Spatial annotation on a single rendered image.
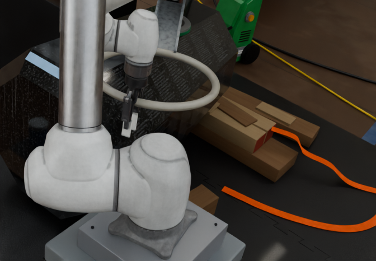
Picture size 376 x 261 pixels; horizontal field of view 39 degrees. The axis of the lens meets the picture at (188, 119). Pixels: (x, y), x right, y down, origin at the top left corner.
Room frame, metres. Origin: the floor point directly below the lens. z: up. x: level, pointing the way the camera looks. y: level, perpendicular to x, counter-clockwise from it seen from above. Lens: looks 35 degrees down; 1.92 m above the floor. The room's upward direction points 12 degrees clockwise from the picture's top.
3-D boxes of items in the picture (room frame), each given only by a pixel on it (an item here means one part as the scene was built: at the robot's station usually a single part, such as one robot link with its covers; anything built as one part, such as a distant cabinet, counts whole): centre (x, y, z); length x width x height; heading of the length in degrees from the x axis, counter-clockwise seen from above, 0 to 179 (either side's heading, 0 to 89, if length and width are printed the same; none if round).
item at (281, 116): (2.90, -0.54, 0.10); 0.25 x 0.10 x 0.01; 63
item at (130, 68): (1.49, 0.19, 1.05); 0.09 x 0.09 x 0.06
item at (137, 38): (1.50, 0.21, 1.16); 0.13 x 0.11 x 0.16; 98
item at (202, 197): (1.89, -0.09, 0.07); 0.30 x 0.12 x 0.12; 143
